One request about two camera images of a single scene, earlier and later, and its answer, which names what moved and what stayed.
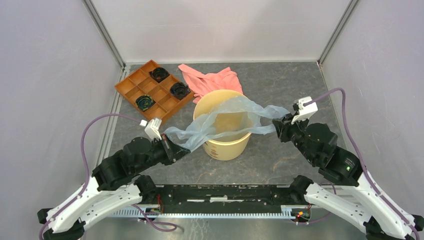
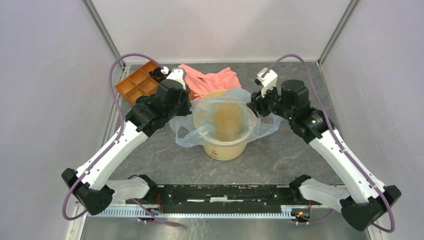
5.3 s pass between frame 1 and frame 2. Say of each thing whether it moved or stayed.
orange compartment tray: stayed
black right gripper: moved
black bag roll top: stayed
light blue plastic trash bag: moved
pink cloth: stayed
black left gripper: moved
